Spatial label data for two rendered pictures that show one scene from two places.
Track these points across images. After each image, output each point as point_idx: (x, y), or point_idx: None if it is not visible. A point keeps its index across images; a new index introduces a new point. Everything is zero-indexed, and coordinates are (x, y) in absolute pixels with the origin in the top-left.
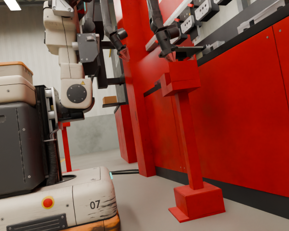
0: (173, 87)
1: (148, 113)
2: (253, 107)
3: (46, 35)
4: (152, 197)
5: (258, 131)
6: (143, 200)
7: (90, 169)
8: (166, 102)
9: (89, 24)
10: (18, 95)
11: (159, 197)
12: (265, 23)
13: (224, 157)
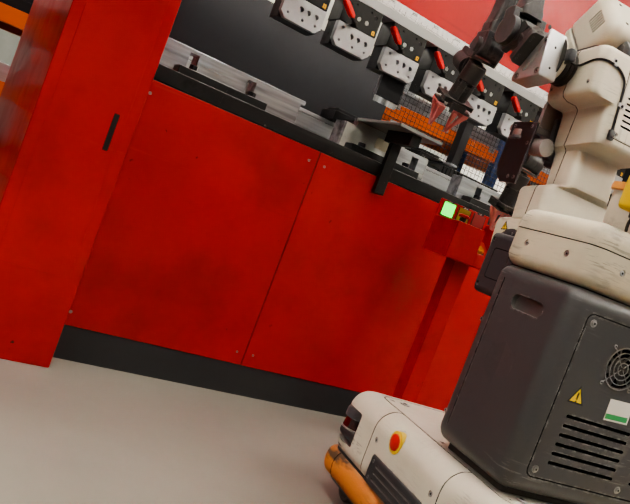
0: None
1: (140, 145)
2: (461, 307)
3: None
4: (292, 441)
5: (451, 336)
6: (306, 452)
7: (407, 408)
8: (279, 183)
9: None
10: None
11: (299, 437)
12: None
13: (380, 355)
